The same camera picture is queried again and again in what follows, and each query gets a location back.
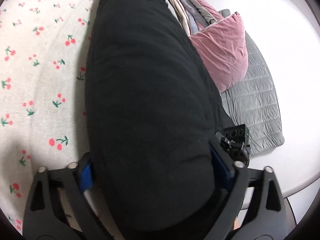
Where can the pink pillow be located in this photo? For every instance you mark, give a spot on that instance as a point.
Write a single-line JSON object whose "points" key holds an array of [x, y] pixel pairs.
{"points": [[221, 45]]}

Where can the grey quilted blanket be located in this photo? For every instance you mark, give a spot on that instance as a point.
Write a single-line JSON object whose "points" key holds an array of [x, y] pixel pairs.
{"points": [[253, 101]]}

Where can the large black garment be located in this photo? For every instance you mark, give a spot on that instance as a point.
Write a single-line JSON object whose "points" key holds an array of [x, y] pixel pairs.
{"points": [[152, 115]]}

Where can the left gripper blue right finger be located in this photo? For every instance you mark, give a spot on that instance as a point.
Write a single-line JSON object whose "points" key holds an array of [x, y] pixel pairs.
{"points": [[221, 161]]}

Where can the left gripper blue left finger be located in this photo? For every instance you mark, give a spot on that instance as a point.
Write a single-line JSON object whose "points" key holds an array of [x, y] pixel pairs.
{"points": [[85, 181]]}

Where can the folded striped cloths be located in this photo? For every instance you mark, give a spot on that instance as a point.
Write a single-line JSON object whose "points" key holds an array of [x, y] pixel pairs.
{"points": [[188, 16]]}

